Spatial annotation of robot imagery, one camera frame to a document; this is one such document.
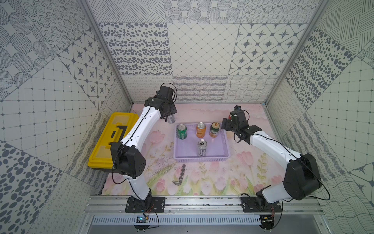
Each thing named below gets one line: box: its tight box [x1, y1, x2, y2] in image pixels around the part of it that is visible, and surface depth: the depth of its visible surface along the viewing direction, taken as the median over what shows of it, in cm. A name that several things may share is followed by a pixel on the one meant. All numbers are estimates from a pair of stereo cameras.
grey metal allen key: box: [172, 163, 186, 186], surface depth 83 cm
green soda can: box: [176, 123, 188, 140], surface depth 95 cm
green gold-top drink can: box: [209, 121, 221, 138], surface depth 95 cm
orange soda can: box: [196, 121, 206, 138], surface depth 97 cm
